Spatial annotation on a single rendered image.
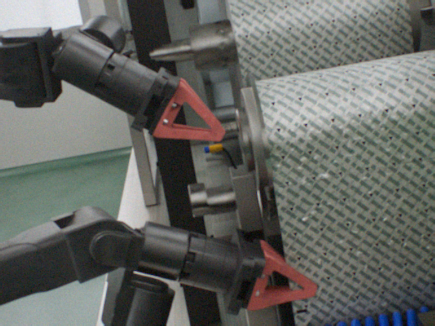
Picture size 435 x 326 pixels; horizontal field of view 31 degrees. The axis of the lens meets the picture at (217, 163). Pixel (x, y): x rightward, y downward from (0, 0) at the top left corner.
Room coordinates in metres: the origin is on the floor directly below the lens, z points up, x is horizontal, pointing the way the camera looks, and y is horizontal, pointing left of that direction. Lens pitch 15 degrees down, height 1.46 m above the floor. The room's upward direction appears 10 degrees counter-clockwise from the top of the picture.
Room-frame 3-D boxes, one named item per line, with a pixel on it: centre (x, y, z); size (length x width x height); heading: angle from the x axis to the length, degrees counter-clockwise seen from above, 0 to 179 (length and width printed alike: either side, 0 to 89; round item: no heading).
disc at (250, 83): (0.88, -0.05, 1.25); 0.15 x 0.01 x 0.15; 1
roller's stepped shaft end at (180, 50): (1.13, 0.04, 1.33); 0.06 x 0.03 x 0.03; 91
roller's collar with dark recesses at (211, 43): (1.13, -0.02, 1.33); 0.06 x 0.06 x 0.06; 1
